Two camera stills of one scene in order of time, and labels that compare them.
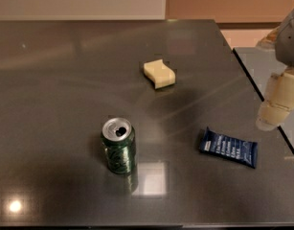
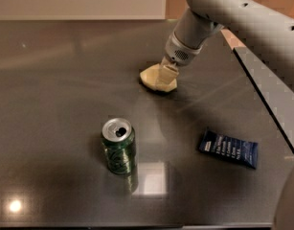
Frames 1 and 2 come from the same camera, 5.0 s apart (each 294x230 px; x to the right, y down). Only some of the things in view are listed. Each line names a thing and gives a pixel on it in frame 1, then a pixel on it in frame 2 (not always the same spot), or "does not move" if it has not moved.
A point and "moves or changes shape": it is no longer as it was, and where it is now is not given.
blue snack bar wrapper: (237, 149) does not move
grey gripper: (288, 45) -> (181, 54)
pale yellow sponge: (159, 73) moves or changes shape
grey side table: (260, 64) does not move
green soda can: (119, 136) does not move
